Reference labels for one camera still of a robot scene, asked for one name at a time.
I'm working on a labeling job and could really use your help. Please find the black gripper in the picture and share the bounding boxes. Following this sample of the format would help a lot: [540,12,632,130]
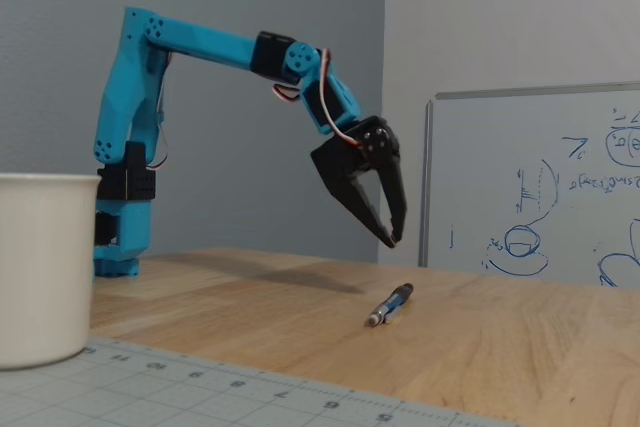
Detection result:
[309,115,409,249]

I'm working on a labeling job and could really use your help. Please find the blue and silver pen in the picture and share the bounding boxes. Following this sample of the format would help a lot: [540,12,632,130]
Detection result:
[368,282,415,328]

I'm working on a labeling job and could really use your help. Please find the whiteboard with blue drawings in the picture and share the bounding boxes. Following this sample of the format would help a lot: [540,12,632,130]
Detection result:
[418,80,640,289]

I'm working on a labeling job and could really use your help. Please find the grey cutting mat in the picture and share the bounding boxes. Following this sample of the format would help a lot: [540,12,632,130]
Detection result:
[0,336,531,427]

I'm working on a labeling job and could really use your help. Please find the white cup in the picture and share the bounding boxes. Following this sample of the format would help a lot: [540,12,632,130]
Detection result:
[0,172,103,372]

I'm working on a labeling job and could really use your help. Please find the long white servo cable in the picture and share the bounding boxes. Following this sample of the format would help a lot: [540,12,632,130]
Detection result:
[317,48,364,149]

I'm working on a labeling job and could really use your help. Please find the short looped servo cable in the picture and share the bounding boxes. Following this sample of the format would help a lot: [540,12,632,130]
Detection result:
[270,83,304,105]

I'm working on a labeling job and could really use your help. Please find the servo cable at shoulder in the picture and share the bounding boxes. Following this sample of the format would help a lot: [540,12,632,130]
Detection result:
[146,51,172,171]

